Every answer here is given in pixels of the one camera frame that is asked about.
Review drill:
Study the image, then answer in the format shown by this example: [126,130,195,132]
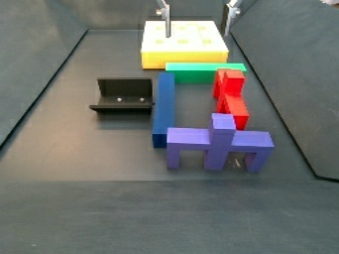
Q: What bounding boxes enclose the blue rectangular block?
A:
[152,72,175,148]

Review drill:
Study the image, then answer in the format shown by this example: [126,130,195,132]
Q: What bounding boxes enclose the yellow slotted board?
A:
[140,21,230,69]

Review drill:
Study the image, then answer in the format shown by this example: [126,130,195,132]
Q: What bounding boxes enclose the black angle bracket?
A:
[89,77,154,112]

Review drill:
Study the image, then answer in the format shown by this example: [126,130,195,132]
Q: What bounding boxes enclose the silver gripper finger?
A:
[223,0,243,36]
[156,0,171,38]

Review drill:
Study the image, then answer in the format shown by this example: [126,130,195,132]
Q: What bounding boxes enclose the purple bridge-shaped block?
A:
[167,113,274,172]

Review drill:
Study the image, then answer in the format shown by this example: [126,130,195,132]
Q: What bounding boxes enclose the green rectangular block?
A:
[166,63,247,84]

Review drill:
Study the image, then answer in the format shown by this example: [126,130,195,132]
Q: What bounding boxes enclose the red bracket-shaped block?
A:
[212,68,250,130]

